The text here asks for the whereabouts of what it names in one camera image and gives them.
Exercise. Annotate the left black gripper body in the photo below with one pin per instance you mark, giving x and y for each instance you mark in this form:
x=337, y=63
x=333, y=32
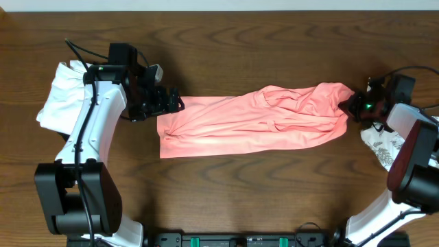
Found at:
x=148, y=101

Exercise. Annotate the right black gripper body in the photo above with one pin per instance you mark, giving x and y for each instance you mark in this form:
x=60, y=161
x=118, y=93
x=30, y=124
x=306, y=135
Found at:
x=361, y=109

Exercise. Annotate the pink shirt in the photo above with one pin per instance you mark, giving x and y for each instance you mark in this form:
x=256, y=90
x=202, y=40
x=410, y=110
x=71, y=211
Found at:
x=272, y=118

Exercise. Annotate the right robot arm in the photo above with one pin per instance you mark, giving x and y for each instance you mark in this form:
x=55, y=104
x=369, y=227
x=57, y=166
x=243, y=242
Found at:
x=412, y=184

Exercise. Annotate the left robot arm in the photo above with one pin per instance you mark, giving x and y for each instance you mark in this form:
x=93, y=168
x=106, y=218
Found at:
x=78, y=196

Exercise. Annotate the white fern print shirt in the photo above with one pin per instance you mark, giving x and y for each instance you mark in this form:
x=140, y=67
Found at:
x=386, y=145

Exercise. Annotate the white folded shirt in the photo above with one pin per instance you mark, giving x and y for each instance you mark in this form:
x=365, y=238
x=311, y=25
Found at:
x=63, y=105

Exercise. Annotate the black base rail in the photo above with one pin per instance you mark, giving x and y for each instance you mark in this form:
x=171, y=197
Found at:
x=181, y=240

